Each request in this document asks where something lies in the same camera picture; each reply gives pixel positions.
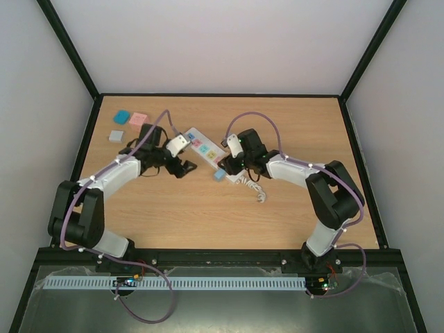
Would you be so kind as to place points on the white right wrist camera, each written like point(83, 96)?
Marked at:
point(233, 143)

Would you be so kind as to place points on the light blue side plug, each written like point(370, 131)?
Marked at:
point(219, 175)

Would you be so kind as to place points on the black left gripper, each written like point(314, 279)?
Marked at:
point(182, 171)

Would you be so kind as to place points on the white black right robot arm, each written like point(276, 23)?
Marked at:
point(336, 199)

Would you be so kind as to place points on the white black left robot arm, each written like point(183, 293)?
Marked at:
point(78, 213)

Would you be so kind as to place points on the white power strip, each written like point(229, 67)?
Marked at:
point(210, 152)

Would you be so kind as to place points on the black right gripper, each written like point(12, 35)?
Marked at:
point(229, 164)

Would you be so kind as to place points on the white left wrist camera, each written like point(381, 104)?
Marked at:
point(176, 145)

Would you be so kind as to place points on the blue cube plug adapter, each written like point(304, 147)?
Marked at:
point(121, 117)

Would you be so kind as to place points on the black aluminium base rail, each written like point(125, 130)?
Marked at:
point(289, 261)

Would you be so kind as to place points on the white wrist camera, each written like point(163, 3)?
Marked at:
point(233, 143)
point(176, 145)

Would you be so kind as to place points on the black enclosure frame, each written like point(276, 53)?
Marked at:
point(383, 256)

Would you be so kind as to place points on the light blue slotted cable duct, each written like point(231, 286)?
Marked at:
point(176, 283)

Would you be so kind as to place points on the white USB charger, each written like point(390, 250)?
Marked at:
point(116, 136)

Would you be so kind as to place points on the pink cube socket adapter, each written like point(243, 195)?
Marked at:
point(137, 120)

